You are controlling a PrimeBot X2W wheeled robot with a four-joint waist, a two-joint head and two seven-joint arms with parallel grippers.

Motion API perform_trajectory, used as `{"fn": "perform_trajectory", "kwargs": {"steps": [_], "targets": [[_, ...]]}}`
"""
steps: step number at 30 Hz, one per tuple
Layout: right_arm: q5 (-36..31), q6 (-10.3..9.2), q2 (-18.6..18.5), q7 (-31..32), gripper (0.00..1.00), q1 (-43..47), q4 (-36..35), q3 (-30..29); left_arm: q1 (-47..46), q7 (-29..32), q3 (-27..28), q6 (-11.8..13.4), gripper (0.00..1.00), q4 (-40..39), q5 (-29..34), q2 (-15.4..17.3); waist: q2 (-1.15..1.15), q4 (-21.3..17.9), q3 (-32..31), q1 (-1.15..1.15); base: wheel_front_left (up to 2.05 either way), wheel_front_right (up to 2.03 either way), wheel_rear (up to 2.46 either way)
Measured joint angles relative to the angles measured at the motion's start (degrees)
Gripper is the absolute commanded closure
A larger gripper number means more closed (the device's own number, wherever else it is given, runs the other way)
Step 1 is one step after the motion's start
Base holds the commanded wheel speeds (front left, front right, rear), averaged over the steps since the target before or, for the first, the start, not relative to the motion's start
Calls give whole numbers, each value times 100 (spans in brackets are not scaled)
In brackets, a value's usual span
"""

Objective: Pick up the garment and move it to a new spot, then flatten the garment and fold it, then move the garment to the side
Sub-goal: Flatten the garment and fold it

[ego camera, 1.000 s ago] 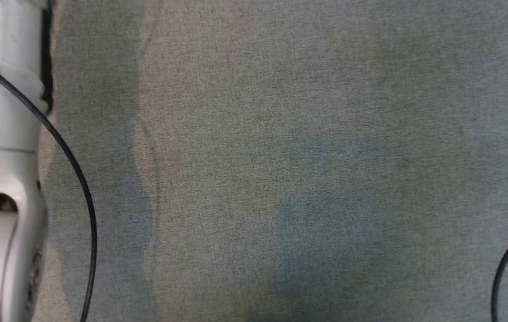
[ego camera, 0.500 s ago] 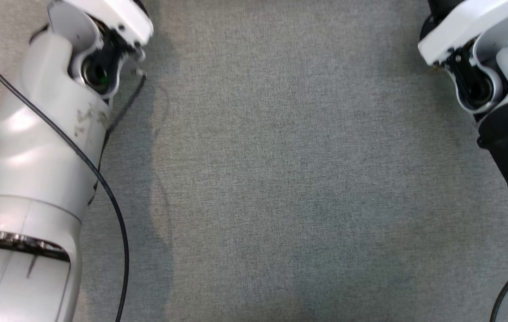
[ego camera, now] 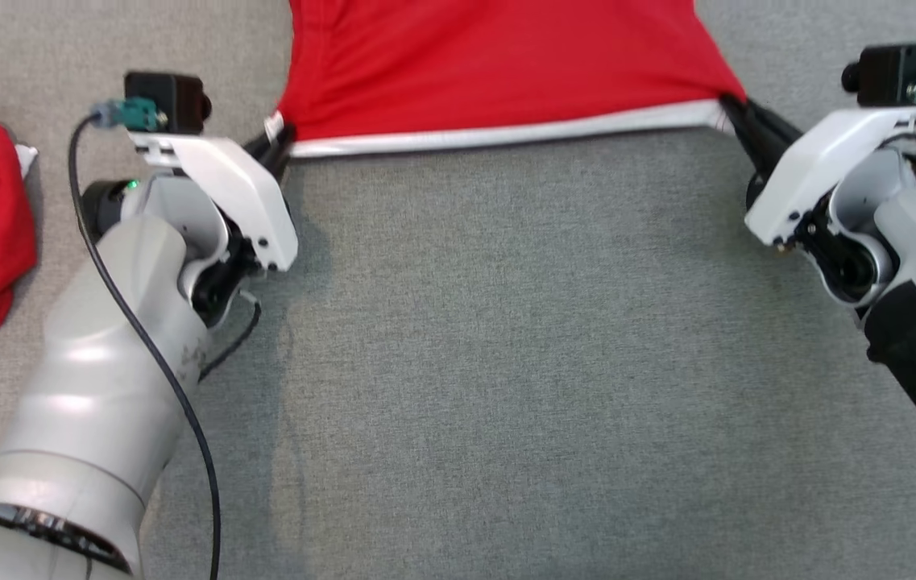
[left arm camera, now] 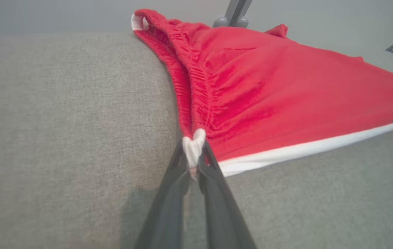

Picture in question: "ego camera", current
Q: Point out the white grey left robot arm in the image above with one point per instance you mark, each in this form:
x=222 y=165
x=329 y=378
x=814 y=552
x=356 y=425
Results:
x=87 y=387

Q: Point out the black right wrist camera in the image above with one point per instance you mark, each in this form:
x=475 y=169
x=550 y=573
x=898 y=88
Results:
x=897 y=74

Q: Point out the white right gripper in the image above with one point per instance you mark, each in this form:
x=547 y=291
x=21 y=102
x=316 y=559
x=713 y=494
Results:
x=816 y=161

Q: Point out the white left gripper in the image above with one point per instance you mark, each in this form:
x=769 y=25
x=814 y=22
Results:
x=240 y=193

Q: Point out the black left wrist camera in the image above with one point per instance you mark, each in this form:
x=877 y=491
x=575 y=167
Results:
x=167 y=101

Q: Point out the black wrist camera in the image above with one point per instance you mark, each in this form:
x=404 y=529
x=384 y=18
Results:
x=167 y=101
x=897 y=74

